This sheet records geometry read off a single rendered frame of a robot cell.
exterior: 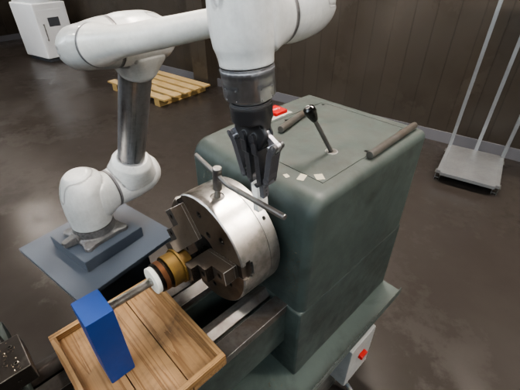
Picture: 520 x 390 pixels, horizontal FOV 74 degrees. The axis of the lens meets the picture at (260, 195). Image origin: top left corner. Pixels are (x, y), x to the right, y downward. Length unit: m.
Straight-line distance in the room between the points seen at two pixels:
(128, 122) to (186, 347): 0.73
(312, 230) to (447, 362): 1.48
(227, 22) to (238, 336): 0.78
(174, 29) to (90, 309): 0.60
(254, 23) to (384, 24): 3.74
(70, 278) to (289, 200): 0.92
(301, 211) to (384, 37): 3.56
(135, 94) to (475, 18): 3.40
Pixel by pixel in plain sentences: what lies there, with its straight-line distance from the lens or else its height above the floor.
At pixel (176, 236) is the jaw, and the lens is 0.89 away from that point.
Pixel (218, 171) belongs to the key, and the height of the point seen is 1.32.
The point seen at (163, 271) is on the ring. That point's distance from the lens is 0.86.
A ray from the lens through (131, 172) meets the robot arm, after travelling 1.39.
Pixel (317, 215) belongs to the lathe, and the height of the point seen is 1.22.
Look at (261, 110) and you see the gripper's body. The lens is 0.59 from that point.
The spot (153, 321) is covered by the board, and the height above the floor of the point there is 0.88.
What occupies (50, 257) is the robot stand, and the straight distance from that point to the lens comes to 1.59.
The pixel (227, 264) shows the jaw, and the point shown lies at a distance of 0.84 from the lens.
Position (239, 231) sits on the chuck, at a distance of 0.80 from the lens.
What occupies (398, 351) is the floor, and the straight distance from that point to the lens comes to 2.13.
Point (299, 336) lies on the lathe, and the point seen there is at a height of 0.76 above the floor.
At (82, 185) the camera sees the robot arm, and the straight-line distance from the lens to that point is 1.36.
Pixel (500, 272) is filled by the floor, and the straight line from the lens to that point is 2.81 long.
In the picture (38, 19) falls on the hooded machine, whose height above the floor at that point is 0.73.
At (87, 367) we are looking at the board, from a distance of 1.04.
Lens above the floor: 1.72
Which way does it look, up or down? 35 degrees down
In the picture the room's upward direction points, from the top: straight up
